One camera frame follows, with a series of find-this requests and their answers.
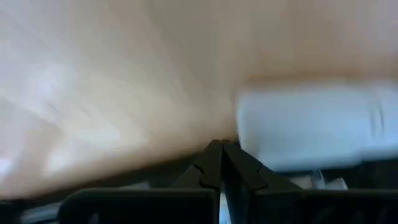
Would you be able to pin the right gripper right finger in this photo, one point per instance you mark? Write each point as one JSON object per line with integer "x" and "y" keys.
{"x": 280, "y": 208}

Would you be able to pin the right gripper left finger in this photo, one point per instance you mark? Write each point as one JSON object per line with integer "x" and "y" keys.
{"x": 199, "y": 205}

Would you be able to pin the white plastic packet dark print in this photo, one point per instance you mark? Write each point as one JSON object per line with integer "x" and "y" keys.
{"x": 311, "y": 130}

